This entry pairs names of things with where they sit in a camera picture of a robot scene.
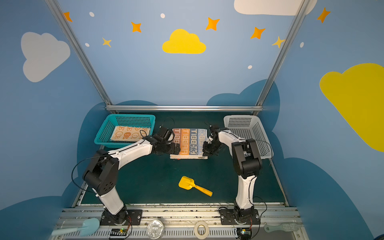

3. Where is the grey plastic basket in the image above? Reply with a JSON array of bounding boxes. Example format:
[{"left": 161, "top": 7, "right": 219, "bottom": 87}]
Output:
[{"left": 224, "top": 115, "right": 274, "bottom": 159}]

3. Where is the orange patterned towel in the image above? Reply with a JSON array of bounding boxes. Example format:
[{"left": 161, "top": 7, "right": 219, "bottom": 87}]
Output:
[{"left": 110, "top": 126, "right": 151, "bottom": 143}]

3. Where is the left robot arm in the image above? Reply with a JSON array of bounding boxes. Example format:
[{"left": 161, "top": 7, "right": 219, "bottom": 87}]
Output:
[{"left": 83, "top": 136, "right": 181, "bottom": 221}]

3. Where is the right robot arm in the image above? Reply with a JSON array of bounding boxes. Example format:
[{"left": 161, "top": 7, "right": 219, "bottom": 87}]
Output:
[{"left": 203, "top": 126, "right": 263, "bottom": 215}]

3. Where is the yellow toy shovel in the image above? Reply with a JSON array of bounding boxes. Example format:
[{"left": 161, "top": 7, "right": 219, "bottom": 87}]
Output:
[{"left": 179, "top": 176, "right": 213, "bottom": 197}]

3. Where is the clear round lid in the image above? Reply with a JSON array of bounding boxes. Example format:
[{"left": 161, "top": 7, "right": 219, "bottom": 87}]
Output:
[{"left": 147, "top": 220, "right": 165, "bottom": 240}]

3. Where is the white tape roll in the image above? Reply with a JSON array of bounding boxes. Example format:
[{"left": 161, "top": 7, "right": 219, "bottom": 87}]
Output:
[{"left": 194, "top": 221, "right": 210, "bottom": 240}]

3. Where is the right circuit board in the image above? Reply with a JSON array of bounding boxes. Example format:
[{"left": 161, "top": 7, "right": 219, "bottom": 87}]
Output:
[{"left": 236, "top": 228, "right": 252, "bottom": 240}]

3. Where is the circuit board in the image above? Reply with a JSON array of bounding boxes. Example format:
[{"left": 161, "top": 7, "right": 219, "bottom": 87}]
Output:
[
  {"left": 236, "top": 228, "right": 252, "bottom": 240},
  {"left": 108, "top": 229, "right": 129, "bottom": 240}
]

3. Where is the left circuit board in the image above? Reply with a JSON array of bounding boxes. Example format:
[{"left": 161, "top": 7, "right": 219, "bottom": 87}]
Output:
[{"left": 108, "top": 229, "right": 129, "bottom": 240}]

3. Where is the grey-green brush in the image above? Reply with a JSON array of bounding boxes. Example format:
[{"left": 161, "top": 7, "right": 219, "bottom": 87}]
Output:
[{"left": 264, "top": 223, "right": 300, "bottom": 233}]

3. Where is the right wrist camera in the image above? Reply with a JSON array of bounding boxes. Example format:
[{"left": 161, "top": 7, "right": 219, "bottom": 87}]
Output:
[{"left": 206, "top": 134, "right": 214, "bottom": 144}]

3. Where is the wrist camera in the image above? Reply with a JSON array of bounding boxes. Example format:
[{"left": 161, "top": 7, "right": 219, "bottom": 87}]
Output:
[
  {"left": 206, "top": 134, "right": 214, "bottom": 144},
  {"left": 157, "top": 127, "right": 175, "bottom": 143}
]

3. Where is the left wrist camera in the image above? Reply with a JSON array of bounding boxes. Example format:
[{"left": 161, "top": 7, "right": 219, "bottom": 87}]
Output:
[{"left": 157, "top": 127, "right": 175, "bottom": 143}]

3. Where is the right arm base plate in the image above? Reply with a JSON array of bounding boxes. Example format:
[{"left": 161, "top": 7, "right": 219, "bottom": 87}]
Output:
[{"left": 218, "top": 207, "right": 261, "bottom": 225}]

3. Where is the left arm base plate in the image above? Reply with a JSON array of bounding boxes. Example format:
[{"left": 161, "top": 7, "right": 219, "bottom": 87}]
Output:
[{"left": 100, "top": 209, "right": 143, "bottom": 226}]

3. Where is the aluminium front rail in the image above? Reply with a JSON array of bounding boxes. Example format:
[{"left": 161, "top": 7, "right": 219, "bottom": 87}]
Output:
[{"left": 49, "top": 202, "right": 310, "bottom": 240}]

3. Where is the aluminium frame right post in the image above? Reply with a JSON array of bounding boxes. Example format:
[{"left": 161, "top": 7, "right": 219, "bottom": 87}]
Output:
[{"left": 253, "top": 0, "right": 312, "bottom": 116}]

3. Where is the aluminium frame post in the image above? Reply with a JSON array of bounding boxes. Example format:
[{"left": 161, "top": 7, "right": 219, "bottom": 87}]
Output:
[
  {"left": 253, "top": 0, "right": 312, "bottom": 116},
  {"left": 45, "top": 0, "right": 113, "bottom": 105}
]

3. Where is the aluminium frame left post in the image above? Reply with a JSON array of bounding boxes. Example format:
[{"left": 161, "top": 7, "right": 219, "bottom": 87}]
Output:
[{"left": 45, "top": 0, "right": 113, "bottom": 105}]

